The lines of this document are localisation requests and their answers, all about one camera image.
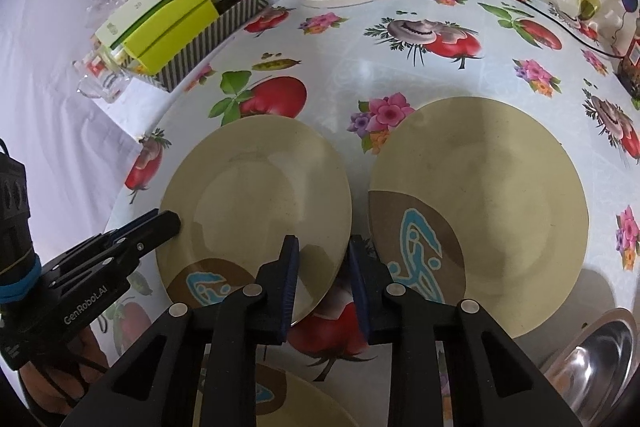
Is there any person's left hand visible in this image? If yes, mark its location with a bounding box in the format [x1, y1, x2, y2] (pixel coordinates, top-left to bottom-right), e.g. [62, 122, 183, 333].
[20, 327, 108, 413]

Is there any pale green flat box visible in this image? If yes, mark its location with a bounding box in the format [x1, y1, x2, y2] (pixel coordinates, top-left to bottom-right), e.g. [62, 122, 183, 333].
[95, 0, 188, 48]

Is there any chili sauce jar red lid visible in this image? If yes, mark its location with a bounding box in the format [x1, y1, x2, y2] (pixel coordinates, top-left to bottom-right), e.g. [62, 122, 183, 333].
[617, 27, 640, 101]

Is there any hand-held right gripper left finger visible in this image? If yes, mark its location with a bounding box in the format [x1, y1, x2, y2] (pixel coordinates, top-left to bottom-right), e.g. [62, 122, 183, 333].
[62, 234, 301, 427]

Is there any lime green box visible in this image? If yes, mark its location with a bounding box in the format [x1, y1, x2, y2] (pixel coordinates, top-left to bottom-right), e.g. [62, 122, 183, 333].
[122, 0, 221, 76]

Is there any large beige plate brown print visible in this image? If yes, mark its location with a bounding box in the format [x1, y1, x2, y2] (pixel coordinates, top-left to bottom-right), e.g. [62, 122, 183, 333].
[367, 97, 590, 339]

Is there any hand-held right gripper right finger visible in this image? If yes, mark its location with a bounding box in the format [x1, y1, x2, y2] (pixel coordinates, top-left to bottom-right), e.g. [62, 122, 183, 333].
[348, 234, 583, 427]

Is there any black white striped box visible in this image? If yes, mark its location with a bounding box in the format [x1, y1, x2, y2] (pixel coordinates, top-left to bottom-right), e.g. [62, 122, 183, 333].
[125, 0, 268, 94]

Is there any small beige plate brown print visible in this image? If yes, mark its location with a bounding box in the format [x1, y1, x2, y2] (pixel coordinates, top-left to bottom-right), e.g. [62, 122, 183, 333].
[155, 116, 353, 325]

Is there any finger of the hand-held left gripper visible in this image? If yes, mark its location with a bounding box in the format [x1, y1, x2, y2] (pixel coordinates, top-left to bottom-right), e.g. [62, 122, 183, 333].
[42, 209, 163, 280]
[52, 211, 181, 303]

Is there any clear glass mug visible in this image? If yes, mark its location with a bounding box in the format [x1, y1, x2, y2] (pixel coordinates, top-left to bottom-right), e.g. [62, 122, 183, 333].
[74, 51, 134, 101]

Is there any stainless steel bowl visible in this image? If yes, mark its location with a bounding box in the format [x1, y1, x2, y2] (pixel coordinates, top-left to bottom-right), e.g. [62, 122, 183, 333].
[542, 307, 640, 427]

